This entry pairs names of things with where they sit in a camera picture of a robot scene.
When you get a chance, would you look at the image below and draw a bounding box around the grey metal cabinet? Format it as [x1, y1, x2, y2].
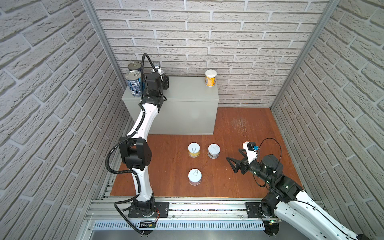
[121, 75, 220, 136]

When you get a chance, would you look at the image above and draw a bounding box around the white can near right gripper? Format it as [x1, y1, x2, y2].
[208, 144, 221, 159]

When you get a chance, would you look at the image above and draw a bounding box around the large blue can gold lid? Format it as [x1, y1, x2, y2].
[125, 70, 145, 97]

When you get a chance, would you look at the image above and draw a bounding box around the aluminium corner profile left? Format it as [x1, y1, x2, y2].
[82, 0, 127, 90]

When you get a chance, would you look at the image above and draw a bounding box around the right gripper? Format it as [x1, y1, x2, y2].
[227, 148, 273, 186]

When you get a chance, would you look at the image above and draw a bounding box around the right camera black cable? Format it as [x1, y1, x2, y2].
[257, 137, 283, 164]

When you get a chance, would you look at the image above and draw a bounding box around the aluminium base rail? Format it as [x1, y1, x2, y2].
[83, 196, 331, 232]

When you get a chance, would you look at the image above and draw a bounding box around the orange can with white lid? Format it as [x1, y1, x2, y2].
[205, 69, 217, 87]

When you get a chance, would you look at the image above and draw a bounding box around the tall dark blue can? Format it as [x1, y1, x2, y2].
[128, 62, 142, 72]

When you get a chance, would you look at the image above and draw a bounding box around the aluminium corner profile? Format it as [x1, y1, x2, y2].
[270, 0, 340, 111]
[82, 0, 127, 90]

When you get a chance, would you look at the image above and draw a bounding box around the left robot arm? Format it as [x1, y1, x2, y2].
[119, 72, 169, 218]

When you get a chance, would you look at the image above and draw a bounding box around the black corrugated cable conduit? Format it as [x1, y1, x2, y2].
[104, 53, 160, 235]

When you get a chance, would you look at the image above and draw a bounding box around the white can with pull tab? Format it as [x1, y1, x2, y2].
[188, 169, 202, 186]

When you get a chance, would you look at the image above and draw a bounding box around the yellow can with pull tab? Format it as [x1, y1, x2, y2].
[188, 143, 201, 158]

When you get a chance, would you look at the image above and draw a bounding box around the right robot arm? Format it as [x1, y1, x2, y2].
[227, 149, 368, 240]

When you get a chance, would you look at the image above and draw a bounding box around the aluminium corner profile right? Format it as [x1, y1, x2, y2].
[270, 0, 340, 111]

